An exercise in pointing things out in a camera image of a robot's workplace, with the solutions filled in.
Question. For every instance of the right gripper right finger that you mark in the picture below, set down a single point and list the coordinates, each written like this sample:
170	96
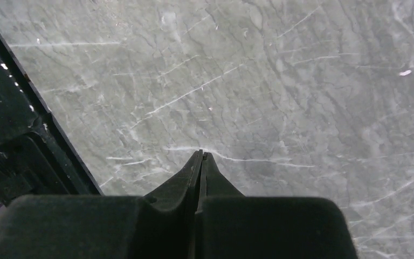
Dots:
229	224

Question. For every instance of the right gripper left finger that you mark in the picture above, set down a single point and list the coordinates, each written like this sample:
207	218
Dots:
157	225

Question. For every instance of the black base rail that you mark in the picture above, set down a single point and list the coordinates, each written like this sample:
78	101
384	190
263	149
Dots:
36	157

